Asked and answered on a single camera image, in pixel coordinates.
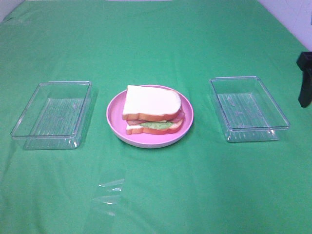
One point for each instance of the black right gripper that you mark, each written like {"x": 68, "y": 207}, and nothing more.
{"x": 304, "y": 62}

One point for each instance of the toy bacon strip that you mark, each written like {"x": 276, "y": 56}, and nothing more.
{"x": 135, "y": 122}
{"x": 179, "y": 117}

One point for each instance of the toy lettuce leaf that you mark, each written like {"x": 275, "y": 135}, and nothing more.
{"x": 156, "y": 125}

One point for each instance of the toy bread slice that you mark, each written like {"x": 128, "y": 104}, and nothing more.
{"x": 150, "y": 103}
{"x": 137, "y": 129}

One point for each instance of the toy bacon strip front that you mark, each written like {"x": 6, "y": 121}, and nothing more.
{"x": 135, "y": 122}

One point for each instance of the clear bread container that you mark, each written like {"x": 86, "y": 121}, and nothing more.
{"x": 246, "y": 110}

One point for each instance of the green tablecloth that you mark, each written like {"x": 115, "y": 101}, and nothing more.
{"x": 200, "y": 185}

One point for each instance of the pink round plate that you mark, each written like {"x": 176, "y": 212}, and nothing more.
{"x": 144, "y": 140}

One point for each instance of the clear plastic film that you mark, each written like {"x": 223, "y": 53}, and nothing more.
{"x": 108, "y": 192}

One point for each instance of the clear fillings container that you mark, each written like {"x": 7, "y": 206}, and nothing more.
{"x": 55, "y": 117}

